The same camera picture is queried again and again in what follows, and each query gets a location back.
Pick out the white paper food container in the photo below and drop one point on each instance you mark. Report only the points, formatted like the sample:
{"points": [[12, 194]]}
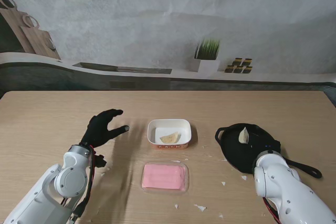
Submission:
{"points": [[183, 127]]}

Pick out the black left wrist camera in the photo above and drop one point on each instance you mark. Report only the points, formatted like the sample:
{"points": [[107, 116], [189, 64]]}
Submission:
{"points": [[100, 161]]}

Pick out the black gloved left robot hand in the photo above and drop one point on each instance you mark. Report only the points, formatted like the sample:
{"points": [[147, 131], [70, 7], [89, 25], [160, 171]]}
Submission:
{"points": [[98, 129]]}

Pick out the pale dumpling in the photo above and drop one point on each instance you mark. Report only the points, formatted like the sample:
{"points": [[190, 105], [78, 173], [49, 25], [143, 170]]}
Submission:
{"points": [[170, 138], [243, 136]]}

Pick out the small wooden cutting board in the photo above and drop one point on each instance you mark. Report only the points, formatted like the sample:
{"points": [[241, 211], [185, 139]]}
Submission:
{"points": [[39, 43]]}

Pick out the black cast iron skillet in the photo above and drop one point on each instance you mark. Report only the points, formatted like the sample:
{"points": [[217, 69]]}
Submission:
{"points": [[231, 150]]}

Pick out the large wooden cutting board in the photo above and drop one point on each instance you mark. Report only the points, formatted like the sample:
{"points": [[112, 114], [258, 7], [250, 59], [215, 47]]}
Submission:
{"points": [[10, 24]]}

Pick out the dark glass cooktop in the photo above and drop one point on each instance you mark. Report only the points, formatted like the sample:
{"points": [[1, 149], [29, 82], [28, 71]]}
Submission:
{"points": [[123, 69]]}

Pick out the clear plastic lid pink sheet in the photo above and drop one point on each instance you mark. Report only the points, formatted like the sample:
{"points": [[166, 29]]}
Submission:
{"points": [[162, 176]]}

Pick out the white kitchen counter grey front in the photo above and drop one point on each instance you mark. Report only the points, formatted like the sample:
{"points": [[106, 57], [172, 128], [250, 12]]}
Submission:
{"points": [[39, 74]]}

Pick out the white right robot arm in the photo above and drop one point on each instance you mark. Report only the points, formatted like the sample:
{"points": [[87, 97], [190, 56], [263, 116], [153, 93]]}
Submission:
{"points": [[278, 182]]}

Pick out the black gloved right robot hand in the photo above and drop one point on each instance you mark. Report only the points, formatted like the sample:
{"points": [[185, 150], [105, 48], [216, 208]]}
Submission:
{"points": [[266, 145]]}

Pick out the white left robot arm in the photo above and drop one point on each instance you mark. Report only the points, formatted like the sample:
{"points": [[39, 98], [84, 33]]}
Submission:
{"points": [[68, 179]]}

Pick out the white block on floor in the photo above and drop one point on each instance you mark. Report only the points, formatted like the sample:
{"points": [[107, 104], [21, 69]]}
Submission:
{"points": [[207, 51]]}

